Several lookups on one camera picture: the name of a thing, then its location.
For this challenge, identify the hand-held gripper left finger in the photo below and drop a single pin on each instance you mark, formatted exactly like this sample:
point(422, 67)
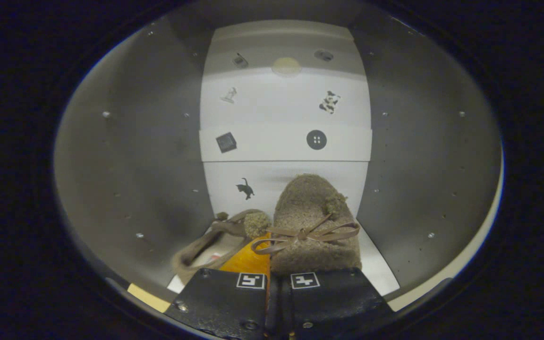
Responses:
point(220, 302)

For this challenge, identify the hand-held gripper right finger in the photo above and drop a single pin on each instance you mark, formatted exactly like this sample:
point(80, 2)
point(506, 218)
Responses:
point(338, 302)

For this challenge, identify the brown fuzzy shoe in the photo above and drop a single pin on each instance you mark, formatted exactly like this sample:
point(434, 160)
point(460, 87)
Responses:
point(310, 203)
point(215, 241)

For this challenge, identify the grey shoe cabinet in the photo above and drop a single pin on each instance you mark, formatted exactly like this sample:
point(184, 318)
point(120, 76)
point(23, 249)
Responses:
point(135, 165)

